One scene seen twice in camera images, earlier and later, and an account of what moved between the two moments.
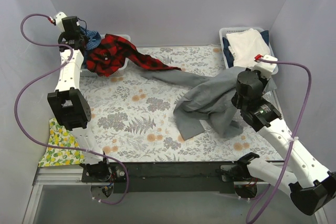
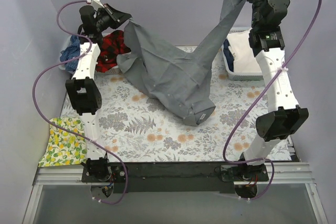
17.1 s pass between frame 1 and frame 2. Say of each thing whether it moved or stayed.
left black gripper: moved
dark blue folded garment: stayed
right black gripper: moved
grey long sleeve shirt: moved
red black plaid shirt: stayed
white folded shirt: stayed
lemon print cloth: stayed
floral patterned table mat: stayed
